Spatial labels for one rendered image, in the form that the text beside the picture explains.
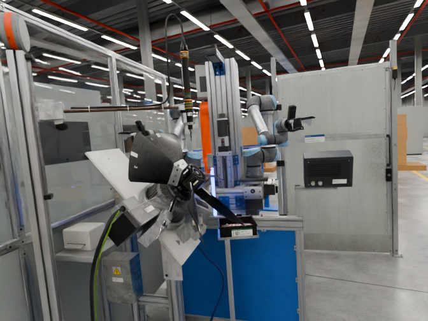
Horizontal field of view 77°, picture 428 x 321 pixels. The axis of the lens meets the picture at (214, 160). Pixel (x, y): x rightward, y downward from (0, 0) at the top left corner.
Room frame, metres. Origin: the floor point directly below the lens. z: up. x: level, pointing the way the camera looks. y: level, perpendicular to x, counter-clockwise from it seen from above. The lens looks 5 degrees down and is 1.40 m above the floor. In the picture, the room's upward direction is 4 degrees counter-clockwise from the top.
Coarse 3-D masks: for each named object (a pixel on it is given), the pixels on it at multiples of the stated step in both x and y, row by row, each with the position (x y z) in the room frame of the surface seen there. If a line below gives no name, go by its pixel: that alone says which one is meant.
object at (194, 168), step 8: (184, 168) 1.30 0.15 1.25; (192, 168) 1.30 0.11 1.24; (184, 176) 1.27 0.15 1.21; (192, 176) 1.25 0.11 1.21; (200, 176) 1.30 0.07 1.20; (184, 184) 1.26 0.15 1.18; (192, 184) 1.26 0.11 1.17; (200, 184) 1.28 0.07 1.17; (176, 192) 1.26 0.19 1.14; (184, 192) 1.29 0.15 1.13
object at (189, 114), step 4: (184, 40) 1.41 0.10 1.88; (184, 44) 1.40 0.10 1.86; (180, 48) 1.41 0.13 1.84; (184, 48) 1.40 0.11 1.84; (188, 108) 1.40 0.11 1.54; (188, 112) 1.40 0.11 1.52; (188, 116) 1.40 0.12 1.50; (192, 116) 1.41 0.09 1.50; (188, 120) 1.40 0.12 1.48; (192, 120) 1.41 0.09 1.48; (188, 128) 1.41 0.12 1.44
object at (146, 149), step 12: (132, 144) 1.11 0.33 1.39; (144, 144) 1.15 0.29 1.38; (132, 156) 1.08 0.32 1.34; (144, 156) 1.13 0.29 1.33; (156, 156) 1.18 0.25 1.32; (132, 168) 1.07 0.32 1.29; (144, 168) 1.12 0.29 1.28; (156, 168) 1.17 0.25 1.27; (168, 168) 1.22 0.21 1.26; (132, 180) 1.06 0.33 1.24; (144, 180) 1.11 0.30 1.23; (156, 180) 1.17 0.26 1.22; (168, 180) 1.22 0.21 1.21
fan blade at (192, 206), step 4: (192, 192) 1.13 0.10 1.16; (192, 196) 1.10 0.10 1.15; (192, 200) 1.07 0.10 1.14; (188, 204) 0.99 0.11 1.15; (192, 204) 1.04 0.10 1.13; (188, 208) 0.97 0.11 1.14; (192, 208) 1.02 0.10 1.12; (196, 208) 1.10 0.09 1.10; (192, 212) 1.00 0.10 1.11; (196, 212) 1.07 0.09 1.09; (192, 216) 0.98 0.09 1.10; (196, 216) 1.04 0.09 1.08; (196, 220) 1.01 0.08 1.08; (196, 224) 0.99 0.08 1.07; (200, 232) 1.01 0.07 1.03
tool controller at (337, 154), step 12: (312, 156) 1.55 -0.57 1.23; (324, 156) 1.53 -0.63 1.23; (336, 156) 1.50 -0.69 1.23; (348, 156) 1.48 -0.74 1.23; (312, 168) 1.54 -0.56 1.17; (324, 168) 1.52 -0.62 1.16; (336, 168) 1.51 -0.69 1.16; (348, 168) 1.49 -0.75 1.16; (312, 180) 1.56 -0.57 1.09; (324, 180) 1.54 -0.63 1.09; (336, 180) 1.52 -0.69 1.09; (348, 180) 1.51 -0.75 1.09
